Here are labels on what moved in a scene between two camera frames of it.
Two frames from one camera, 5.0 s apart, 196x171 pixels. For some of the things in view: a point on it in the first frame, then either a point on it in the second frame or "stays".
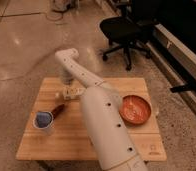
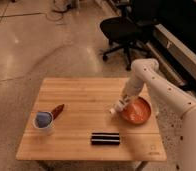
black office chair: (126, 32) stays
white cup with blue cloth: (43, 121) stays
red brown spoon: (57, 111) stays
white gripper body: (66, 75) -> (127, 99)
